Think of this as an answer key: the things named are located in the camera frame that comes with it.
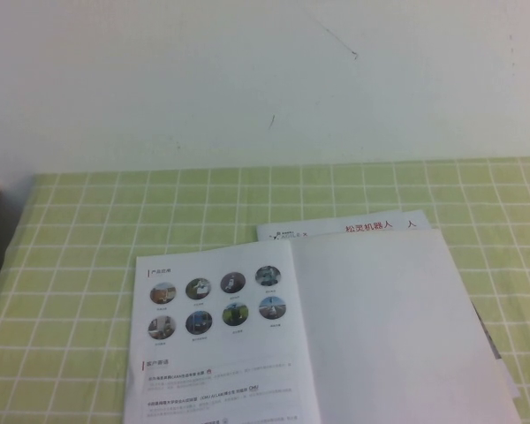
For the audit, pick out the green checkered tablecloth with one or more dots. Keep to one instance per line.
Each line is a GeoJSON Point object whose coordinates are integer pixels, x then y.
{"type": "Point", "coordinates": [115, 212]}

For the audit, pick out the white product booklet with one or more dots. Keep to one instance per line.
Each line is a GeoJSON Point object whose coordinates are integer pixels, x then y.
{"type": "Point", "coordinates": [380, 331]}

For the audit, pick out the white brochure with red title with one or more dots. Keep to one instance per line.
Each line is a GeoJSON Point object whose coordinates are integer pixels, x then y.
{"type": "Point", "coordinates": [291, 232]}
{"type": "Point", "coordinates": [417, 223]}

